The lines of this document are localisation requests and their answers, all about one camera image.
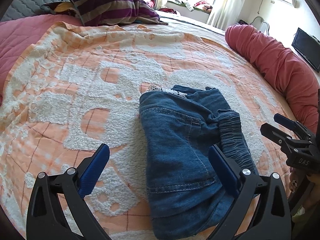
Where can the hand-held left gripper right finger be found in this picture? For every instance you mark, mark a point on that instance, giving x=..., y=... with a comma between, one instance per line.
x=225, y=171

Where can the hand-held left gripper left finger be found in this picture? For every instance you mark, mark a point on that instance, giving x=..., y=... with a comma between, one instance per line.
x=96, y=166

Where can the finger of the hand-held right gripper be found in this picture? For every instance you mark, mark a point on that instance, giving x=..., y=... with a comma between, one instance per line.
x=272, y=132
x=285, y=120

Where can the blue denim jeans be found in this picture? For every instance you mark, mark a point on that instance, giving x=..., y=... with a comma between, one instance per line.
x=180, y=142

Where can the person's lime green clothing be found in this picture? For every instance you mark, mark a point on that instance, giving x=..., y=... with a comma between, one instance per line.
x=298, y=215

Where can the red bolster pillow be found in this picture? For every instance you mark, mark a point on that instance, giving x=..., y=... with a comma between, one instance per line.
x=280, y=65

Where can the black flat television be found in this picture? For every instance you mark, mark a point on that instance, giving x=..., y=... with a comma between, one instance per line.
x=306, y=48

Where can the orange white fuzzy blanket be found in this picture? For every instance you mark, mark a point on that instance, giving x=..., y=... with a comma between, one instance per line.
x=75, y=92

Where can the white curtain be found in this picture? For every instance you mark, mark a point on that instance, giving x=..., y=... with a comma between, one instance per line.
x=226, y=3

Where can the grey bed sheet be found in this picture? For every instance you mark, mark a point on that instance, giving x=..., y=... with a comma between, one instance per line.
x=190, y=21

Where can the clothes heap by window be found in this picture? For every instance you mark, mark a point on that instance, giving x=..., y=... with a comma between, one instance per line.
x=192, y=5

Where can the pink quilted bedsheet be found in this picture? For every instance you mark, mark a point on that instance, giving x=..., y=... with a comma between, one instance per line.
x=22, y=35

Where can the purple striped pillow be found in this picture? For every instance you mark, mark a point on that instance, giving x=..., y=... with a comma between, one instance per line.
x=105, y=5

